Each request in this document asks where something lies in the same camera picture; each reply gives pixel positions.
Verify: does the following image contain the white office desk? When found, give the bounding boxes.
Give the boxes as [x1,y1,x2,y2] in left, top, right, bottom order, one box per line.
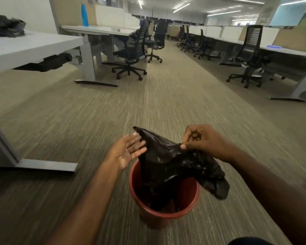
[0,30,84,173]

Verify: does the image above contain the person's left hand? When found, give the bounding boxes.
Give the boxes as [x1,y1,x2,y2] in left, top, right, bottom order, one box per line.
[106,133,148,172]

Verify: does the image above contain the person's dark blue trousers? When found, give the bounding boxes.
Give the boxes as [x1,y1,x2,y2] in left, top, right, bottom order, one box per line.
[227,237,274,245]

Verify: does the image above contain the beige desk partition panel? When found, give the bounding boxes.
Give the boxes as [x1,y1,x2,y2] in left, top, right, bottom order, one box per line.
[272,25,306,54]

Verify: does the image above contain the black plastic trash bag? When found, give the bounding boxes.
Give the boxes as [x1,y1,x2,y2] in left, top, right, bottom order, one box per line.
[133,126,230,213]

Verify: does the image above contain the person's right hand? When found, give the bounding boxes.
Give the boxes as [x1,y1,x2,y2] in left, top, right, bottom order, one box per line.
[180,124,235,163]

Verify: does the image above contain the person's right forearm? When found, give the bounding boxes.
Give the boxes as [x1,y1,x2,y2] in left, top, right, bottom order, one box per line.
[226,148,306,245]

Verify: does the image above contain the white desk partition panel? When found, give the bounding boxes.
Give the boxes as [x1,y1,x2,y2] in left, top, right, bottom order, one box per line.
[95,4,141,28]

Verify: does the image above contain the red round waste bin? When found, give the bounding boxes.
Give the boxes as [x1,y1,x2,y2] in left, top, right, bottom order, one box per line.
[129,159,201,229]

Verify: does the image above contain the black under-desk tray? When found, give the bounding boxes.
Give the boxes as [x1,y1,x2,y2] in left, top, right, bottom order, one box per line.
[12,53,73,73]

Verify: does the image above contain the long white desk row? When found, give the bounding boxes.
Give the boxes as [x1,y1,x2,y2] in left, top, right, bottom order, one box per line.
[211,37,306,103]

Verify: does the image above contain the black mesh-back office chair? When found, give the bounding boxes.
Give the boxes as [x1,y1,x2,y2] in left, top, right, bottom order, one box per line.
[226,24,274,89]

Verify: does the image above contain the blue water bottle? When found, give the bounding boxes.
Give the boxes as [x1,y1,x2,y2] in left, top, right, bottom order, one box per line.
[81,2,89,27]

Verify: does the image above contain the dark blue mesh office chair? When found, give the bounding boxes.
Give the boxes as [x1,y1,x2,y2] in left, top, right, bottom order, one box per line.
[111,19,150,81]

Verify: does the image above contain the black bag on desk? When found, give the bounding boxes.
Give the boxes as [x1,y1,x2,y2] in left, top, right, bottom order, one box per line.
[0,13,26,38]

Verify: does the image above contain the person's left forearm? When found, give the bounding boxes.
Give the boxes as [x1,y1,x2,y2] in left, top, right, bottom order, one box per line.
[44,157,123,245]

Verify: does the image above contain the white desk with grey legs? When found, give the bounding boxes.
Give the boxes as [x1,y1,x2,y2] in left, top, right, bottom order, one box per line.
[61,24,141,87]

